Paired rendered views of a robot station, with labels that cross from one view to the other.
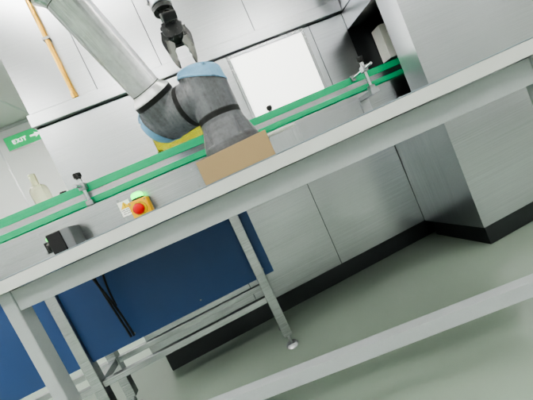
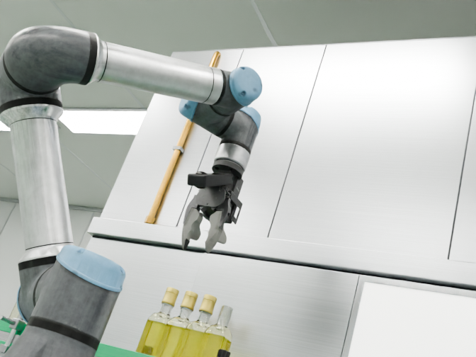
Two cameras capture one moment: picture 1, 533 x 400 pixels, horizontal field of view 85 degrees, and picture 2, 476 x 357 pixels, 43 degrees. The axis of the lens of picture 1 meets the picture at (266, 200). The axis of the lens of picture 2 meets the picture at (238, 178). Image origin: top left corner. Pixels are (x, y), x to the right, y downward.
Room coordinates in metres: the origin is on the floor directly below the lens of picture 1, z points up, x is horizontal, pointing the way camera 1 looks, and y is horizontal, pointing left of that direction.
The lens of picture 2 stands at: (0.14, -0.77, 0.80)
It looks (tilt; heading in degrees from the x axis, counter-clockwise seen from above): 25 degrees up; 41
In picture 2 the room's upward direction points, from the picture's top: 19 degrees clockwise
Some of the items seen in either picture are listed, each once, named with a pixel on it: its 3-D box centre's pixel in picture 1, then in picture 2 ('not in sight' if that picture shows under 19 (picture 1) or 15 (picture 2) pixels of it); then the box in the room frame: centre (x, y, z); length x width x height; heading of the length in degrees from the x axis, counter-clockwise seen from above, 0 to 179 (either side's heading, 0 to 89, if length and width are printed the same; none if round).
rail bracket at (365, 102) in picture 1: (366, 83); not in sight; (1.30, -0.62, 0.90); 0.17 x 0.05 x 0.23; 8
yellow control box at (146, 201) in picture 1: (143, 208); not in sight; (1.09, 0.43, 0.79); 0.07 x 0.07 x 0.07; 8
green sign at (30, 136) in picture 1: (24, 138); not in sight; (4.10, 2.65, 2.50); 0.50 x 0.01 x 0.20; 98
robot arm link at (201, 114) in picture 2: not in sight; (209, 108); (0.95, 0.08, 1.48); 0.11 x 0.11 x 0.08; 66
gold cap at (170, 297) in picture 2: not in sight; (170, 297); (1.30, 0.32, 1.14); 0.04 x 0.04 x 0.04
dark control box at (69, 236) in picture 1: (67, 240); not in sight; (1.05, 0.71, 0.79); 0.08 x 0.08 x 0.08; 8
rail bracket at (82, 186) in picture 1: (81, 189); (8, 326); (1.08, 0.60, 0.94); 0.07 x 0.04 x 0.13; 8
